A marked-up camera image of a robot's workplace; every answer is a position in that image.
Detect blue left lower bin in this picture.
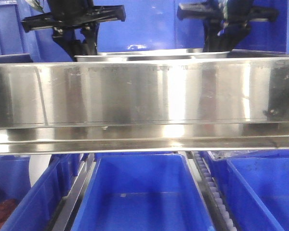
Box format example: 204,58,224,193
0,154,82,231

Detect blue right lower bin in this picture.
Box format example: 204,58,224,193
203,150,289,231

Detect blue left upper bin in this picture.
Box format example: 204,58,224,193
0,0,39,61

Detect blue centre lower bin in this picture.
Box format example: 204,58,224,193
72,154,215,231

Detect blue centre upper bin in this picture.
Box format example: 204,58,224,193
27,0,205,62

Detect white roller track rail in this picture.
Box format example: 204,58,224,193
191,151,237,231

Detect blue right upper bin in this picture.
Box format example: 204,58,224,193
236,0,289,53

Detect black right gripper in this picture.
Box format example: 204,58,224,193
177,0,278,52

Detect blue bin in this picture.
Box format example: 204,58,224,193
72,154,215,231
0,154,82,231
236,0,289,53
0,0,39,61
203,150,289,231
27,0,205,62

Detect grey metal divider rail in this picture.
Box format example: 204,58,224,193
46,154,96,231

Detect stainless steel shelf front panel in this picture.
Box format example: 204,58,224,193
0,52,289,155

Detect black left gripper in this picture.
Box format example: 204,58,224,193
22,0,126,62

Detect silver metal tray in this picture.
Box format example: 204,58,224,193
75,48,229,62

